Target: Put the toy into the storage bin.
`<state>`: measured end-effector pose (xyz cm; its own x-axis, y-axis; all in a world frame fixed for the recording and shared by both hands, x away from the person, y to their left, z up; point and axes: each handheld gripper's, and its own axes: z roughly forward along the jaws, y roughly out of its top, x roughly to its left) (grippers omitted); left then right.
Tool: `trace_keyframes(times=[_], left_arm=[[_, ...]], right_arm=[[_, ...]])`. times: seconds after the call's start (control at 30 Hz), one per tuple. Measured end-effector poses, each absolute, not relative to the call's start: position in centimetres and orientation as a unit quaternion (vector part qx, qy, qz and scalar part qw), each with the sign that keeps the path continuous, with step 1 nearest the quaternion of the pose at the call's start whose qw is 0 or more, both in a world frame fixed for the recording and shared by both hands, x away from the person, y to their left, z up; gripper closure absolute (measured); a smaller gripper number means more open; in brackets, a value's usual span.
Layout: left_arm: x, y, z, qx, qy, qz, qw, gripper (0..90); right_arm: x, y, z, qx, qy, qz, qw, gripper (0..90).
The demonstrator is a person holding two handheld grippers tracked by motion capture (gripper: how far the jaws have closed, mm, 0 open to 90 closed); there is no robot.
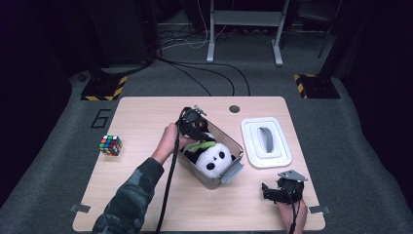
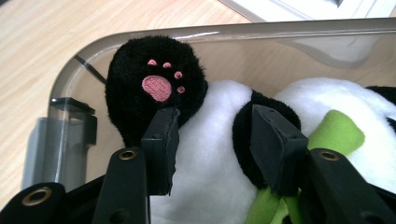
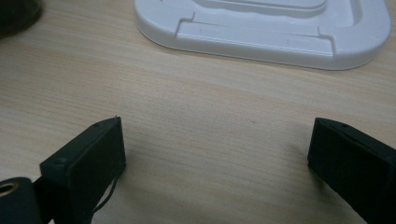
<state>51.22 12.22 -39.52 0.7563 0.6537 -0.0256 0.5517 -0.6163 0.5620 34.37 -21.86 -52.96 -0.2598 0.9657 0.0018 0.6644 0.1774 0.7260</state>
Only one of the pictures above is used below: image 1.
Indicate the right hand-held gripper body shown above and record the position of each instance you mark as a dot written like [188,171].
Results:
[292,187]

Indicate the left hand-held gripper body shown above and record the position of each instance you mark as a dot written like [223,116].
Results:
[190,120]

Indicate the plush panda toy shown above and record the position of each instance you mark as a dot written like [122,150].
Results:
[216,159]

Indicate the grey storage box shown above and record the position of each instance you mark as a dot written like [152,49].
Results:
[232,172]

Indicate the white box lid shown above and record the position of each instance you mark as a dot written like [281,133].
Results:
[266,143]

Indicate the multicoloured puzzle cube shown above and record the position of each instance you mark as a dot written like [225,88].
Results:
[110,145]

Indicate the person's right hand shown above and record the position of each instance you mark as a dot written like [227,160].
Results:
[290,217]

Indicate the person's left hand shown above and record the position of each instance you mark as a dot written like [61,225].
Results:
[168,143]

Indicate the white metal stand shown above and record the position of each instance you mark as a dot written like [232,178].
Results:
[211,32]

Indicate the grey metal table bracket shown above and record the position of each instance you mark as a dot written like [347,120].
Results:
[80,208]
[320,210]

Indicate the black yellow striped base plate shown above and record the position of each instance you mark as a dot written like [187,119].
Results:
[102,88]
[319,87]

